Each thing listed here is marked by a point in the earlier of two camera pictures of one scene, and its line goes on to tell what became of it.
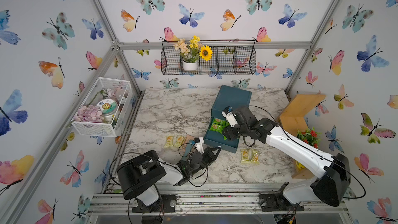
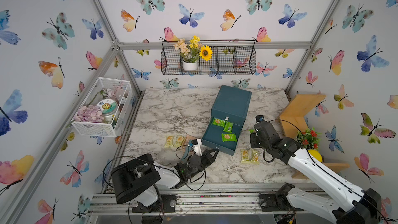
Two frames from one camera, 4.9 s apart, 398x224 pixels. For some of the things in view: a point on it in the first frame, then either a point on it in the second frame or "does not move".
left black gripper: (210, 157) does not move
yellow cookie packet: (180, 140) does not move
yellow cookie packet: (245, 156) does not move
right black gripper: (228, 133) → (253, 138)
